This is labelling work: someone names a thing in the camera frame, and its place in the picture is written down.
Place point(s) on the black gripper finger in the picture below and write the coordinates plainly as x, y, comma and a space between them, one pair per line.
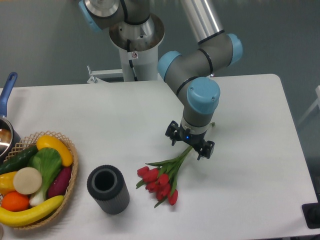
173, 132
204, 149

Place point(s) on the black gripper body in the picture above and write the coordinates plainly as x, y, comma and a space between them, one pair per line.
195, 140

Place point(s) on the red tulip bouquet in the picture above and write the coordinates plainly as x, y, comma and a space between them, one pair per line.
161, 178

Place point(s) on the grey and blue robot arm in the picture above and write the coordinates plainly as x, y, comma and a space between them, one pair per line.
187, 76

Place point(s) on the dark grey ribbed vase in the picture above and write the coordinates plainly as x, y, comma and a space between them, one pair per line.
107, 186

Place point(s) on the black device at table edge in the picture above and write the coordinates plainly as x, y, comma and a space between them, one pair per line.
311, 212

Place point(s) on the purple sweet potato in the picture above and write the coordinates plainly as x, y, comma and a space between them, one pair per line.
60, 184

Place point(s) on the yellow squash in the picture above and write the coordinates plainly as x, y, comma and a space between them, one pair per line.
47, 141

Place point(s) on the green bok choy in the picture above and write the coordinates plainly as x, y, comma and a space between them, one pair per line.
48, 162

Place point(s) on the woven wicker basket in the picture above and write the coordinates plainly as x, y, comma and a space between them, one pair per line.
30, 141

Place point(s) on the beige round disc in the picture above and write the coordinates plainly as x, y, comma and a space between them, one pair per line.
27, 180

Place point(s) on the green cucumber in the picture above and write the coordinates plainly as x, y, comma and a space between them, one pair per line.
18, 161

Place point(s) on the yellow bell pepper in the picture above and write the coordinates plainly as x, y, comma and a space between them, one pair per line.
6, 183

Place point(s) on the orange fruit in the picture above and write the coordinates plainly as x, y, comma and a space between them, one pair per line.
15, 202

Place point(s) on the yellow banana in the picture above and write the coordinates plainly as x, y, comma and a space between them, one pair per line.
32, 215

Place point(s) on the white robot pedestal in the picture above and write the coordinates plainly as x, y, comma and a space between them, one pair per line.
138, 51

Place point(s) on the white frame at right edge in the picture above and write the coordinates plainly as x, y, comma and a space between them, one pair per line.
312, 110

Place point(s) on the blue handled steel pot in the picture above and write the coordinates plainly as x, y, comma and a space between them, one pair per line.
8, 136

